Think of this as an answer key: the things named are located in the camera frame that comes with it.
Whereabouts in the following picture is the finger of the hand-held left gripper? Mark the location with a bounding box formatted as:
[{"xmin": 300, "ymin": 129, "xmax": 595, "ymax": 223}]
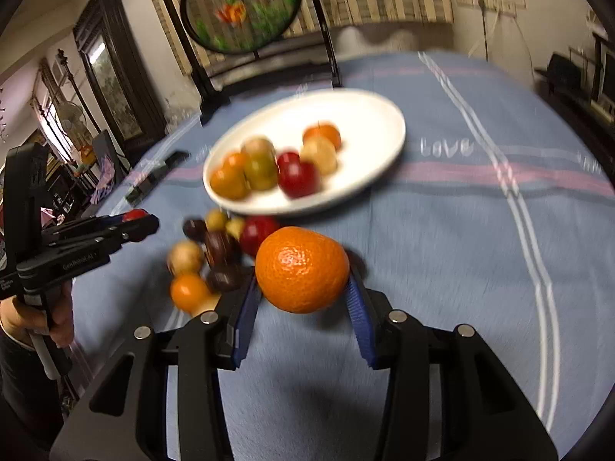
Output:
[
  {"xmin": 43, "ymin": 215, "xmax": 160, "ymax": 262},
  {"xmin": 45, "ymin": 211, "xmax": 145, "ymax": 240}
]

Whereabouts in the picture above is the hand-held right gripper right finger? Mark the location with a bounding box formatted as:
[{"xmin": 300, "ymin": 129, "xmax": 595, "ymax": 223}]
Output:
[{"xmin": 345, "ymin": 271, "xmax": 560, "ymax": 461}]

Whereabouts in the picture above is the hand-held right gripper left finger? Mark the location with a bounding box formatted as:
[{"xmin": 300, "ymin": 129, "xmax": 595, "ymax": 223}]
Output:
[{"xmin": 50, "ymin": 269, "xmax": 263, "ymax": 461}]

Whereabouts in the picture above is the dark purple passionfruit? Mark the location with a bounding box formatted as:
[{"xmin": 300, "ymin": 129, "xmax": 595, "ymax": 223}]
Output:
[{"xmin": 206, "ymin": 264, "xmax": 246, "ymax": 293}]

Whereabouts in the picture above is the small pale apricot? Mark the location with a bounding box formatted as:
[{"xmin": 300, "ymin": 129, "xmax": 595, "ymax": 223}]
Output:
[{"xmin": 166, "ymin": 241, "xmax": 205, "ymax": 274}]

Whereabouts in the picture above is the small smooth tangerine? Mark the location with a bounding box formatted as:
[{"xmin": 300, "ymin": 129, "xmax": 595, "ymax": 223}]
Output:
[
  {"xmin": 222, "ymin": 152, "xmax": 248, "ymax": 174},
  {"xmin": 170, "ymin": 274, "xmax": 212, "ymax": 312},
  {"xmin": 209, "ymin": 167, "xmax": 251, "ymax": 201}
]

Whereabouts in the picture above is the orange mandarin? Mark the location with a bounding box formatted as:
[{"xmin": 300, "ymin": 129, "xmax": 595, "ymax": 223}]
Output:
[
  {"xmin": 254, "ymin": 226, "xmax": 351, "ymax": 314},
  {"xmin": 303, "ymin": 124, "xmax": 342, "ymax": 151}
]

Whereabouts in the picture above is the dark brown passionfruit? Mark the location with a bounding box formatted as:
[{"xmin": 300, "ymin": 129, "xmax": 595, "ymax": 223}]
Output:
[{"xmin": 204, "ymin": 231, "xmax": 241, "ymax": 265}]

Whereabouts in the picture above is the greenish tangerine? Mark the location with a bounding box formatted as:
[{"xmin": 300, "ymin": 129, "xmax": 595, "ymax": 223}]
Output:
[{"xmin": 243, "ymin": 153, "xmax": 279, "ymax": 191}]

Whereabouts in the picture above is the brown spotted passionfruit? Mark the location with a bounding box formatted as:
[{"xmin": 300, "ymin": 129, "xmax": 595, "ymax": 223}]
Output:
[{"xmin": 240, "ymin": 137, "xmax": 276, "ymax": 161}]

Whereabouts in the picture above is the red tomato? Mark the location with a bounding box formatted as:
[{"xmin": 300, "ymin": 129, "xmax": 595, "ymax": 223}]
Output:
[{"xmin": 276, "ymin": 151, "xmax": 301, "ymax": 174}]

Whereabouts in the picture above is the pale yellow passionfruit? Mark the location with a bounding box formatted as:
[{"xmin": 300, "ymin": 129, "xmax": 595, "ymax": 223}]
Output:
[{"xmin": 300, "ymin": 135, "xmax": 338, "ymax": 176}]

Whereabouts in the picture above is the white oval plate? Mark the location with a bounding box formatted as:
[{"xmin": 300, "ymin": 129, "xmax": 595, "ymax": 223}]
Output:
[{"xmin": 202, "ymin": 89, "xmax": 407, "ymax": 217}]

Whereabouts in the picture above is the person's left hand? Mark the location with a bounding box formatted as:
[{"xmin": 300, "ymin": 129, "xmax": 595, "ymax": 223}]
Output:
[{"xmin": 0, "ymin": 281, "xmax": 75, "ymax": 347}]

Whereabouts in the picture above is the purple cloth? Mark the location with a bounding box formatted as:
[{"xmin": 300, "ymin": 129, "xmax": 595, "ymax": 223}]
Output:
[{"xmin": 89, "ymin": 154, "xmax": 118, "ymax": 205}]

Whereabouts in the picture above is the black remote control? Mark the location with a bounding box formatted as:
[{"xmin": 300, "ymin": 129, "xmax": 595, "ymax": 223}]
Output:
[{"xmin": 126, "ymin": 150, "xmax": 190, "ymax": 205}]

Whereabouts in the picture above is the standing fan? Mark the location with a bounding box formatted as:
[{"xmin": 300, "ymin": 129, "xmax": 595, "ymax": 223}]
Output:
[{"xmin": 60, "ymin": 101, "xmax": 90, "ymax": 140}]

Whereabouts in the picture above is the blue striped tablecloth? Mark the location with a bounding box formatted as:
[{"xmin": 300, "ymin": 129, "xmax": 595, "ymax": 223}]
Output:
[{"xmin": 62, "ymin": 50, "xmax": 615, "ymax": 461}]

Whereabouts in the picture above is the dark wood framed painting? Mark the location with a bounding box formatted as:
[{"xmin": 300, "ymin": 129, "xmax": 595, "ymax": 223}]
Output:
[{"xmin": 72, "ymin": 0, "xmax": 169, "ymax": 152}]

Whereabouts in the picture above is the round fish painting table screen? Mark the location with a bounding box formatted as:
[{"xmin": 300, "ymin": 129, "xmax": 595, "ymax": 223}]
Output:
[{"xmin": 158, "ymin": 0, "xmax": 342, "ymax": 126}]

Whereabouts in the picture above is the black hat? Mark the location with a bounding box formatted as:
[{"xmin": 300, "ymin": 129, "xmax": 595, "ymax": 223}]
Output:
[{"xmin": 534, "ymin": 53, "xmax": 584, "ymax": 90}]

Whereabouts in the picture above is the computer monitor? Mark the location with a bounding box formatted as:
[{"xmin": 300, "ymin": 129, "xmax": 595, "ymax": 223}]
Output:
[{"xmin": 593, "ymin": 38, "xmax": 615, "ymax": 121}]

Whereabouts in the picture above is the white power strip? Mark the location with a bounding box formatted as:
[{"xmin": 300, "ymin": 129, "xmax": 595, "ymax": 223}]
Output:
[{"xmin": 454, "ymin": 0, "xmax": 527, "ymax": 13}]

